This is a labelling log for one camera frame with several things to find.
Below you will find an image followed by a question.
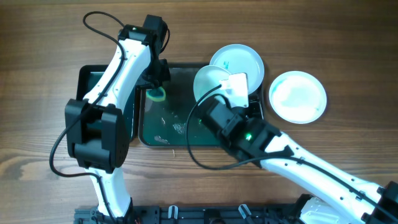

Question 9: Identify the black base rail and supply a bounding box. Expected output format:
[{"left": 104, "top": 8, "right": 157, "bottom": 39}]
[{"left": 73, "top": 204, "right": 301, "bottom": 224}]

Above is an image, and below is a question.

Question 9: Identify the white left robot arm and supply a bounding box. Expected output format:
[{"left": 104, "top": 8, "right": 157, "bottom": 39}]
[{"left": 60, "top": 15, "right": 170, "bottom": 223}]

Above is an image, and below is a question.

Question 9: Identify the white plate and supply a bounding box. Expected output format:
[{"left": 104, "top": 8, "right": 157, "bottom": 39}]
[
  {"left": 269, "top": 70, "right": 327, "bottom": 124},
  {"left": 193, "top": 65, "right": 231, "bottom": 101},
  {"left": 210, "top": 44, "right": 265, "bottom": 94}
]

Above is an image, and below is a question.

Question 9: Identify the large black tray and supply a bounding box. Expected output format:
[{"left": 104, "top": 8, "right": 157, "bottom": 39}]
[{"left": 137, "top": 63, "right": 264, "bottom": 148}]

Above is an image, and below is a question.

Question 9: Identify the small black water tray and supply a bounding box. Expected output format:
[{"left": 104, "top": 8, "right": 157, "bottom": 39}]
[{"left": 76, "top": 65, "right": 141, "bottom": 141}]

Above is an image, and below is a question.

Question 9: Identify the green yellow sponge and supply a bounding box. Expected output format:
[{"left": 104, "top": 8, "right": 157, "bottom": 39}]
[{"left": 146, "top": 86, "right": 166, "bottom": 102}]

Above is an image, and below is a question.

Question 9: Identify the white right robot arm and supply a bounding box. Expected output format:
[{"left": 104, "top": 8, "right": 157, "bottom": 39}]
[{"left": 190, "top": 97, "right": 397, "bottom": 223}]

